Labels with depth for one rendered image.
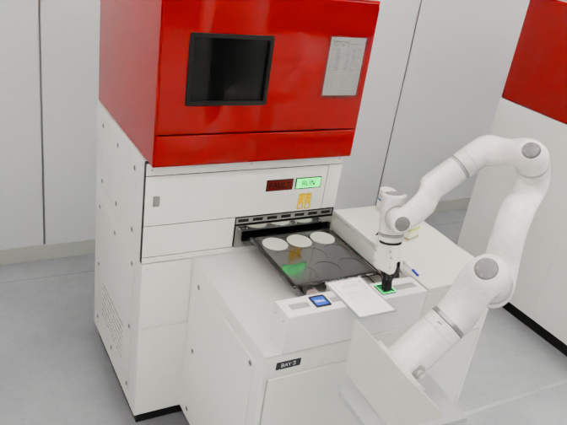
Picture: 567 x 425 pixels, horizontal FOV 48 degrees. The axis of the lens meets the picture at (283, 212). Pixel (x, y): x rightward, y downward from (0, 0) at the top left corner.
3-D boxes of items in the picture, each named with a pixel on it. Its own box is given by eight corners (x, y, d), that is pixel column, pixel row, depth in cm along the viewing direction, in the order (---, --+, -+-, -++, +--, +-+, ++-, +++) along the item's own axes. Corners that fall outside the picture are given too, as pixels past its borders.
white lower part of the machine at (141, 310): (92, 333, 325) (94, 186, 290) (240, 307, 364) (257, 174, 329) (132, 431, 271) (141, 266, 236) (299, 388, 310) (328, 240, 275)
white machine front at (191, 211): (139, 260, 238) (144, 161, 221) (325, 236, 277) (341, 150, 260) (142, 265, 236) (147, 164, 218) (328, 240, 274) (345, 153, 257)
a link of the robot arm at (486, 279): (463, 343, 190) (522, 288, 190) (454, 326, 175) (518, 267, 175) (435, 314, 197) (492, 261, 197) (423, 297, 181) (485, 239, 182)
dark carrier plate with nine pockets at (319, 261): (252, 239, 250) (253, 238, 250) (326, 229, 267) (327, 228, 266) (295, 286, 224) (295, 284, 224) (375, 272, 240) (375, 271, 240)
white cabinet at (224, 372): (176, 419, 281) (191, 259, 246) (358, 373, 327) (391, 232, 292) (236, 541, 232) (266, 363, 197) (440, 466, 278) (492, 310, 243)
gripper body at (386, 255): (372, 234, 214) (369, 266, 217) (391, 244, 206) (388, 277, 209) (390, 232, 218) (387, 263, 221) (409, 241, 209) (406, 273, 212)
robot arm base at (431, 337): (432, 401, 186) (478, 358, 186) (403, 372, 175) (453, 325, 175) (396, 361, 202) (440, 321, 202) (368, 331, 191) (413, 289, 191)
